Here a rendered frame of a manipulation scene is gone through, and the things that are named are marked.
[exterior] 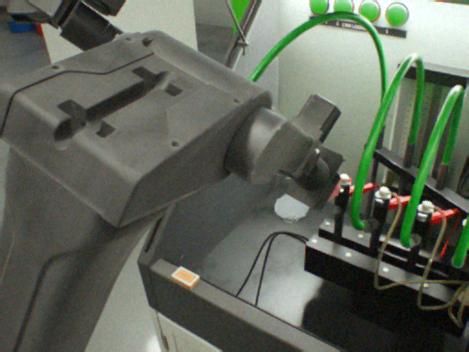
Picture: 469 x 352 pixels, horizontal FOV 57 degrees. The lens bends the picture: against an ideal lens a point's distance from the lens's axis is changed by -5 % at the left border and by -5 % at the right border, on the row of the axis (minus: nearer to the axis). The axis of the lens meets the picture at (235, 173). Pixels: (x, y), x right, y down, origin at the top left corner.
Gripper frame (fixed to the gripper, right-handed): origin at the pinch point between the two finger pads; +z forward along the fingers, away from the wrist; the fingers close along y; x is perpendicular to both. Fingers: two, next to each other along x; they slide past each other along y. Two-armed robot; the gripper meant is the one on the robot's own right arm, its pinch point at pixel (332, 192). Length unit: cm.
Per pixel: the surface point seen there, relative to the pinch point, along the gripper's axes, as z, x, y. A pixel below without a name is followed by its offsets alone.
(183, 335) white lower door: 10.1, 19.2, -44.4
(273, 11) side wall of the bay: -3.1, 36.0, 32.0
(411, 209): -12.6, -18.8, 1.3
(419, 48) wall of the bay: 6.7, 2.8, 36.4
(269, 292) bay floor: 17.4, 10.0, -25.3
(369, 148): -17.3, -10.8, 5.8
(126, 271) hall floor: 83, 120, -73
